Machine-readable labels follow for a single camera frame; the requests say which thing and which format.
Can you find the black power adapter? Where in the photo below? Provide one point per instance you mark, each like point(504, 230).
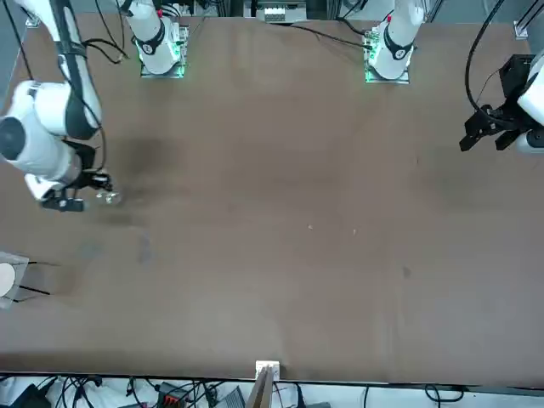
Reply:
point(27, 397)

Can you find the black hub with red ports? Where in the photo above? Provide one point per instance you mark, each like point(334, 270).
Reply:
point(172, 397)

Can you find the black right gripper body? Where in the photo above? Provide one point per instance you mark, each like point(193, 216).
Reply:
point(87, 159)

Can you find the white power strip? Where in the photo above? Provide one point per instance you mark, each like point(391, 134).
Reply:
point(276, 15)

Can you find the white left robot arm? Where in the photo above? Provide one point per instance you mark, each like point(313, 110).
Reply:
point(397, 42)

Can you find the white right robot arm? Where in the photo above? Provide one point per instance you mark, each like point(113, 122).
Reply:
point(42, 110)

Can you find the aluminium frame bracket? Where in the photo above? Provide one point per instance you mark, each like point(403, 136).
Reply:
point(522, 27)
point(33, 22)

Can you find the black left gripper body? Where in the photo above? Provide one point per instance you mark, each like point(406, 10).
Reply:
point(516, 78)

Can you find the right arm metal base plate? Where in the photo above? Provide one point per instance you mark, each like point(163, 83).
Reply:
point(183, 42)

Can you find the clear glass alcohol lamp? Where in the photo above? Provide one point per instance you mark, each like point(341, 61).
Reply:
point(109, 198)

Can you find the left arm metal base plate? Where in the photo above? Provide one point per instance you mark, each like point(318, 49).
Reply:
point(384, 80)

